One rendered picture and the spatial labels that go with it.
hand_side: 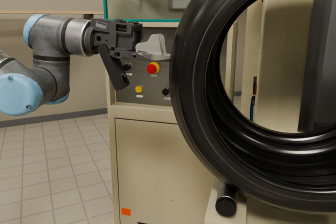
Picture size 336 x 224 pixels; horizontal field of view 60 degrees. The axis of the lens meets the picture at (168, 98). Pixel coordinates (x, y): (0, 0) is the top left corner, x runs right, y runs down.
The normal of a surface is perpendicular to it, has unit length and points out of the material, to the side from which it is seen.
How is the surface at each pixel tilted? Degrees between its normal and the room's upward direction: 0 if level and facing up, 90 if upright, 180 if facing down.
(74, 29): 62
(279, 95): 90
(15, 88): 92
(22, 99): 93
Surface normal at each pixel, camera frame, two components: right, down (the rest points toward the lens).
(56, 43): -0.29, 0.55
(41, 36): -0.25, 0.25
